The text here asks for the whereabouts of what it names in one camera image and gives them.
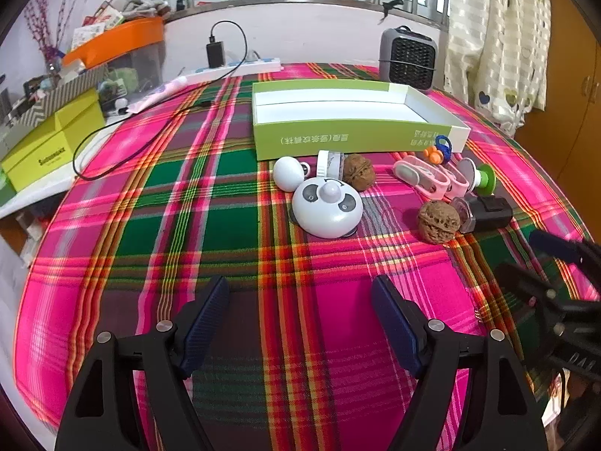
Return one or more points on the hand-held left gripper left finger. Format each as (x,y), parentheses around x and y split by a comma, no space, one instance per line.
(206,319)

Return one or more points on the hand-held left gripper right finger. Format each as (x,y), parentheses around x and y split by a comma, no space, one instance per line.
(399,329)

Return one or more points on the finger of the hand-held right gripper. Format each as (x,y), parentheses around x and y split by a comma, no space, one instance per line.
(521,282)
(554,245)

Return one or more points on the black rectangular gadget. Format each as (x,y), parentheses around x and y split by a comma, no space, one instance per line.
(490,213)

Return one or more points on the green and white stamp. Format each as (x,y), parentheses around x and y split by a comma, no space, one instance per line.
(486,179)

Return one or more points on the brown walnut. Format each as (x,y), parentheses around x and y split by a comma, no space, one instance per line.
(359,173)
(439,221)

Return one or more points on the white panda-face gadget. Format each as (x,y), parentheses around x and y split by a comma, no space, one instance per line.
(324,216)

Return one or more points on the white egg-shaped gadget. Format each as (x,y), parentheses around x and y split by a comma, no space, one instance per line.
(289,174)

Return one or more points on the small white ribbed jar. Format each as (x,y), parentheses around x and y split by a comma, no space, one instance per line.
(328,164)

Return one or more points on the green cardboard box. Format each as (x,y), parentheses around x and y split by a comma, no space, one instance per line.
(328,136)

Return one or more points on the pink and green plaid tablecloth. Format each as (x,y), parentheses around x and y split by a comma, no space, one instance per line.
(188,244)

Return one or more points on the wooden cabinet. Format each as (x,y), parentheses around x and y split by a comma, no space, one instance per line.
(570,103)

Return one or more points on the cream heart-print curtain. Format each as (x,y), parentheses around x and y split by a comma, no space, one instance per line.
(497,47)

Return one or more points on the pink tube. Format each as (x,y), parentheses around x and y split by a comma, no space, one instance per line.
(155,96)

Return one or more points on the yellow-green shoebox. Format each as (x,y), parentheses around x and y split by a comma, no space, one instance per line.
(47,150)

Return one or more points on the grey desktop heater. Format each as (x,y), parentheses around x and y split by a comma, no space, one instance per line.
(408,58)

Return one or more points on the white power strip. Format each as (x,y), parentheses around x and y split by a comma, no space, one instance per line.
(253,66)

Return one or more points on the black charger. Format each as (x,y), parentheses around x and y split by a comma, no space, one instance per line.
(215,55)

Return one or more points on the grey zigzag-pattern box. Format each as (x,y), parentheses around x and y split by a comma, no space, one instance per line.
(51,98)

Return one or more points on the black window latch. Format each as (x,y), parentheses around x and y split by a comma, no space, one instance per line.
(388,7)

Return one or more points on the clear bin with orange lid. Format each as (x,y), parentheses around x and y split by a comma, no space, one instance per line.
(117,37)

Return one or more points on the pile of paper packets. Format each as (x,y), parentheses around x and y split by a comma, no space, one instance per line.
(108,14)

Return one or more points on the purple flower branches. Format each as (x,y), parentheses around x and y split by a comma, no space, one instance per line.
(47,33)

